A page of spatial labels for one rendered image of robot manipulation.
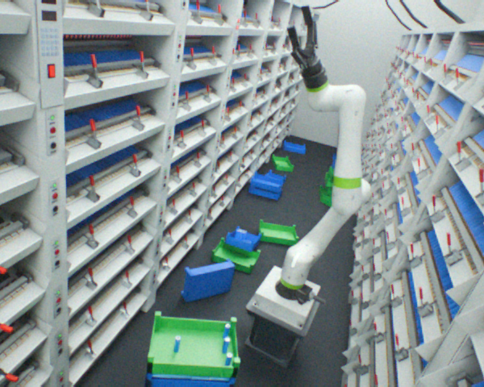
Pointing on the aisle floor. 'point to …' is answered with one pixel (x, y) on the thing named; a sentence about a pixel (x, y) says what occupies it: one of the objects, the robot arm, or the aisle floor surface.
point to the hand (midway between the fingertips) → (298, 19)
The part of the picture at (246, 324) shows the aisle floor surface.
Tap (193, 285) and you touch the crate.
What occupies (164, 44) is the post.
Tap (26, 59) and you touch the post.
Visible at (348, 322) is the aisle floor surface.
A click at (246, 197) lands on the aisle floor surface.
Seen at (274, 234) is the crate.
